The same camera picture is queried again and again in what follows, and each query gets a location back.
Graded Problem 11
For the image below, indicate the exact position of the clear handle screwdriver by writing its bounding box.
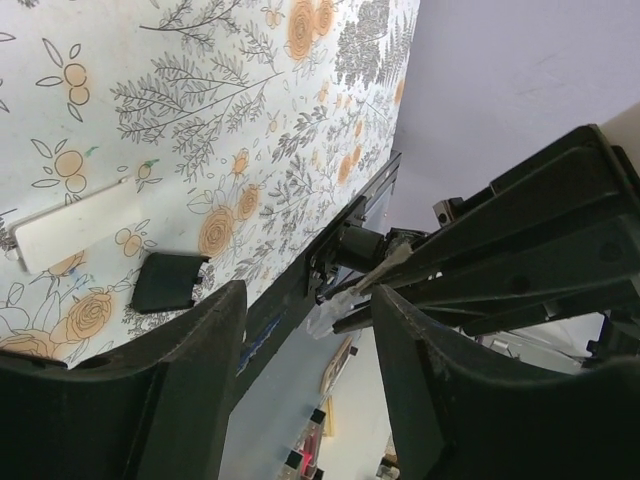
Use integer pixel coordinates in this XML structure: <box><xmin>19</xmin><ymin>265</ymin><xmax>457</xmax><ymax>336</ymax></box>
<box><xmin>306</xmin><ymin>241</ymin><xmax>413</xmax><ymax>339</ymax></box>

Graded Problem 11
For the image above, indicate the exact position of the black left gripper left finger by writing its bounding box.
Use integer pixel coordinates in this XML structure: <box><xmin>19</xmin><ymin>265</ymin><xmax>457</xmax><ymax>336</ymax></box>
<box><xmin>1</xmin><ymin>281</ymin><xmax>247</xmax><ymax>479</ymax></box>

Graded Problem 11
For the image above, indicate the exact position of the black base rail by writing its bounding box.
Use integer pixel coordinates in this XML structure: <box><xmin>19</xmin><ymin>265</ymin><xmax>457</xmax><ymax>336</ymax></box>
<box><xmin>236</xmin><ymin>150</ymin><xmax>425</xmax><ymax>379</ymax></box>

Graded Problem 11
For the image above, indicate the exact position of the floral table mat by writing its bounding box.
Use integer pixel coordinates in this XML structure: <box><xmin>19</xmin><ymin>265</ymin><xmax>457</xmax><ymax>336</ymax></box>
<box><xmin>1</xmin><ymin>1</ymin><xmax>420</xmax><ymax>367</ymax></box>

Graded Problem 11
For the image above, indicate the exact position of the black battery cover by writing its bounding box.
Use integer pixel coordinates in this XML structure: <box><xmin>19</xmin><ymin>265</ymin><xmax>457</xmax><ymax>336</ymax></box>
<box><xmin>131</xmin><ymin>252</ymin><xmax>208</xmax><ymax>314</ymax></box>

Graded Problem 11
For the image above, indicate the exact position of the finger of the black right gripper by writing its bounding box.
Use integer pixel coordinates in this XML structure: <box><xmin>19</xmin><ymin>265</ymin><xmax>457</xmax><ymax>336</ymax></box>
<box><xmin>332</xmin><ymin>124</ymin><xmax>640</xmax><ymax>339</ymax></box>

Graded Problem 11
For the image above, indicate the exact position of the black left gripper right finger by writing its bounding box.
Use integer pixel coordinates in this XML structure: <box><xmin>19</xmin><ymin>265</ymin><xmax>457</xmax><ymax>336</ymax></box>
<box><xmin>371</xmin><ymin>286</ymin><xmax>639</xmax><ymax>479</ymax></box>

